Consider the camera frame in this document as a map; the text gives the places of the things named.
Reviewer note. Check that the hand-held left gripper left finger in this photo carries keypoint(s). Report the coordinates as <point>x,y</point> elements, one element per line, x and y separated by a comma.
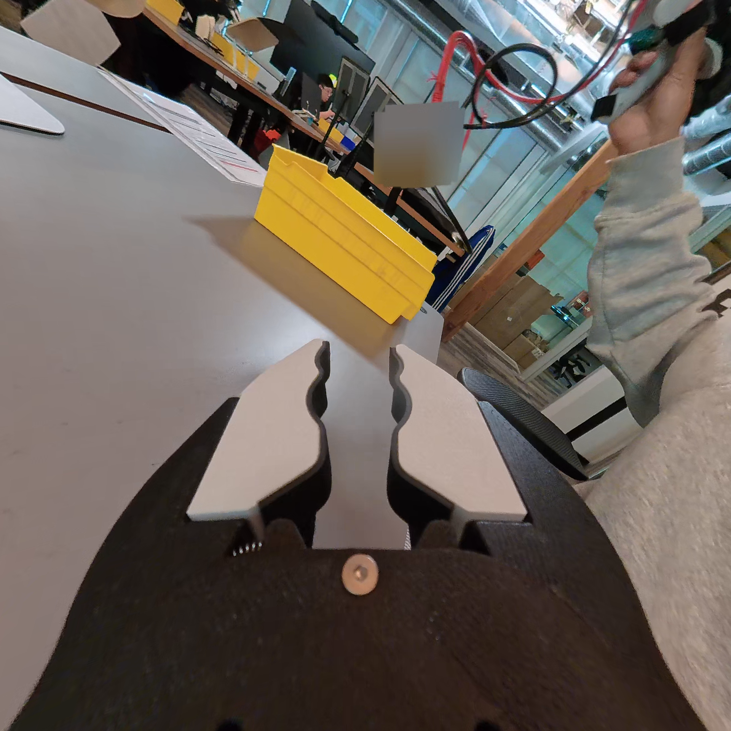
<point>268,445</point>

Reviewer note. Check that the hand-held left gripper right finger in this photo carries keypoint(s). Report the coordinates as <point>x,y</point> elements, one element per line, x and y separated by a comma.
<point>457,457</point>

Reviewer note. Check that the yellow plastic bin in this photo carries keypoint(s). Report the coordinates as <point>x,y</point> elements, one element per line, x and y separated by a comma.
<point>342,240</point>

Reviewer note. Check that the person's right forearm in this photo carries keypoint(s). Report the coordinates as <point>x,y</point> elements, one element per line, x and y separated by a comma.
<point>645,257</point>

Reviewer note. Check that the grey desk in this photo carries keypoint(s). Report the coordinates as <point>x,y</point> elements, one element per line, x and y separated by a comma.
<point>143,285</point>

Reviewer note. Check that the long wooden desk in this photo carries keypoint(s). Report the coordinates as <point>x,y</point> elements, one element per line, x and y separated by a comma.
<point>257,97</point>

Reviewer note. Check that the pale desk end panel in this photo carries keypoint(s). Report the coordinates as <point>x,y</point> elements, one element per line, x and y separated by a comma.
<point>68,28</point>

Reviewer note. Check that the person's right hand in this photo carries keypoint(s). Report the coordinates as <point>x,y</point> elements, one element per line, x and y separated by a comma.
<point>657,114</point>

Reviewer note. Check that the stack of cardboard cartons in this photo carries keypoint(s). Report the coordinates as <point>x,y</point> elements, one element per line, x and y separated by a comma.
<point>514,320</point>

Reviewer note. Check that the blue white striped object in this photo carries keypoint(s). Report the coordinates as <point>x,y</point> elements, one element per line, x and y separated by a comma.
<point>462,268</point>

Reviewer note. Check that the person's grey hoodie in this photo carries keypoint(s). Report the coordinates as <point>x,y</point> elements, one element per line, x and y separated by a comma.
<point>674,542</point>

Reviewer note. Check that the white paper sheet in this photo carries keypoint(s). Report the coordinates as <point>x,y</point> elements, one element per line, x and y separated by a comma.
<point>188,128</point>

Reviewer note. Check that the black monitor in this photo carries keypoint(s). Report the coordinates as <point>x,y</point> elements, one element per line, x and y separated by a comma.
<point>320,40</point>

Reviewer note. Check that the cardboard box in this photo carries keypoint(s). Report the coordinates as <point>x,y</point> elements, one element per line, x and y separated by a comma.
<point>254,34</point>

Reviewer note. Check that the white screen stand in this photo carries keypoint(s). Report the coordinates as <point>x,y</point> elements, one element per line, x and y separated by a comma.
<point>26,111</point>

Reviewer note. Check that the small yellow bin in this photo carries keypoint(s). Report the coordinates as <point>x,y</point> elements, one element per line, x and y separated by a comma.
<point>165,11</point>

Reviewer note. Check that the silver ventilation duct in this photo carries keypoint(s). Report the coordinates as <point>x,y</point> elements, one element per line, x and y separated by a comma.
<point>514,14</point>

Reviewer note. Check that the wooden post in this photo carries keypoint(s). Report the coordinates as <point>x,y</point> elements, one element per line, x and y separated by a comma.
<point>531,240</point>

